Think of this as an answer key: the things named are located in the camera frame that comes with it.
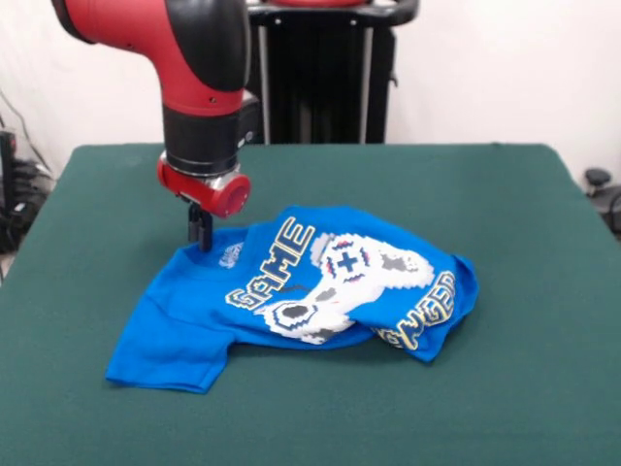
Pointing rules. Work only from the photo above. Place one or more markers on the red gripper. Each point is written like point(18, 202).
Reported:
point(213, 194)

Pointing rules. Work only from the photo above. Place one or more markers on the blue game controller print t-shirt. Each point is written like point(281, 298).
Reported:
point(170, 340)

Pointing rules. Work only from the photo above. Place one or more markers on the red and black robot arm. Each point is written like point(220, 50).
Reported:
point(194, 73)

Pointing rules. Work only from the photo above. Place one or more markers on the black computer box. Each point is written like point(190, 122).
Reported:
point(6, 165)

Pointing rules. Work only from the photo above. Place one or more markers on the dark green table cloth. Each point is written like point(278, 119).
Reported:
point(388, 403)

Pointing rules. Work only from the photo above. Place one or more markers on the black office chair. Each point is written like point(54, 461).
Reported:
point(606, 194)

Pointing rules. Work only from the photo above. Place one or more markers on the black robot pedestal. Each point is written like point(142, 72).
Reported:
point(315, 73)

